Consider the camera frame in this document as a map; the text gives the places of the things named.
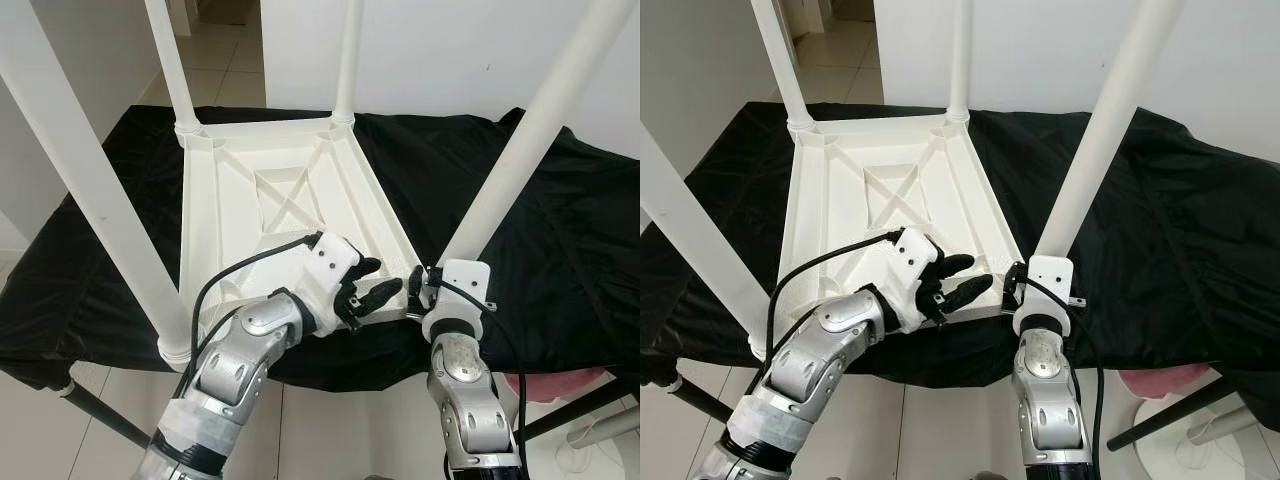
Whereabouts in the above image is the white plastic table leg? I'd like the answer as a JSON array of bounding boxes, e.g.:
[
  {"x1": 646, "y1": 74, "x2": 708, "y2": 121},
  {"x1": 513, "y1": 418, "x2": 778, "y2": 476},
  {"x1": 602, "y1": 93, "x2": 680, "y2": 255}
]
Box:
[
  {"x1": 944, "y1": 0, "x2": 974, "y2": 122},
  {"x1": 0, "y1": 0, "x2": 198, "y2": 363},
  {"x1": 332, "y1": 0, "x2": 364, "y2": 126},
  {"x1": 640, "y1": 125, "x2": 771, "y2": 361},
  {"x1": 438, "y1": 0, "x2": 641, "y2": 269},
  {"x1": 1035, "y1": 0, "x2": 1188, "y2": 261},
  {"x1": 143, "y1": 0, "x2": 203, "y2": 139},
  {"x1": 750, "y1": 0, "x2": 815, "y2": 134}
]

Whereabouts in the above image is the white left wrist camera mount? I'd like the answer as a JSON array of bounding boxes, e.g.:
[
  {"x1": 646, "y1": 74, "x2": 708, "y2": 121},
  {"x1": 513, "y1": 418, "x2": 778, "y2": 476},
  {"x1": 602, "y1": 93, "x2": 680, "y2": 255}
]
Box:
[
  {"x1": 880, "y1": 227, "x2": 943, "y2": 333},
  {"x1": 298, "y1": 232, "x2": 363, "y2": 336}
]

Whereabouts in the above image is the black fabric table cover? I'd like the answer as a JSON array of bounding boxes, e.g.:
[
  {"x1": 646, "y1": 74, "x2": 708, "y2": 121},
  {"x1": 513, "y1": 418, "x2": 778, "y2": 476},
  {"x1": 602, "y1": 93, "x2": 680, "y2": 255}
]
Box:
[
  {"x1": 0, "y1": 105, "x2": 641, "y2": 393},
  {"x1": 640, "y1": 100, "x2": 1280, "y2": 431}
]

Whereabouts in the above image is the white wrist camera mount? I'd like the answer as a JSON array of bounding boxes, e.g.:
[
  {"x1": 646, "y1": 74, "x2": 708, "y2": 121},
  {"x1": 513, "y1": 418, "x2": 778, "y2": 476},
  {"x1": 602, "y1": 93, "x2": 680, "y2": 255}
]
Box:
[
  {"x1": 298, "y1": 232, "x2": 363, "y2": 336},
  {"x1": 420, "y1": 260, "x2": 493, "y2": 341},
  {"x1": 1012, "y1": 256, "x2": 1076, "y2": 336},
  {"x1": 880, "y1": 227, "x2": 943, "y2": 333}
]

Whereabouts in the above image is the pink plastic stool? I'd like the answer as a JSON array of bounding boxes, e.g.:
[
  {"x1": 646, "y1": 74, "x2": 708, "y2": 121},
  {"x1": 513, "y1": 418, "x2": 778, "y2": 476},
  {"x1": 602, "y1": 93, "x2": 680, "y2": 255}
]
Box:
[
  {"x1": 1118, "y1": 365, "x2": 1211, "y2": 399},
  {"x1": 505, "y1": 368, "x2": 606, "y2": 403}
]

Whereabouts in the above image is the white metal bar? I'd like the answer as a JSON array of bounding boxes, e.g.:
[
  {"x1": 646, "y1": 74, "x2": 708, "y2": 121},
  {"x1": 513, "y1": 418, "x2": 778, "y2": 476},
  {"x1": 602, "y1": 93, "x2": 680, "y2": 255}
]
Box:
[
  {"x1": 565, "y1": 410, "x2": 641, "y2": 448},
  {"x1": 1185, "y1": 408, "x2": 1266, "y2": 448}
]

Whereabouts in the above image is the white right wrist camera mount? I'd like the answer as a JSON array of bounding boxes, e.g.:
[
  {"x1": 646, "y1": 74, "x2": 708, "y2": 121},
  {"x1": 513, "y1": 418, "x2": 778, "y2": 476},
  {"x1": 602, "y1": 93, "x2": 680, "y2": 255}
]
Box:
[
  {"x1": 420, "y1": 260, "x2": 493, "y2": 341},
  {"x1": 1012, "y1": 256, "x2": 1076, "y2": 336}
]

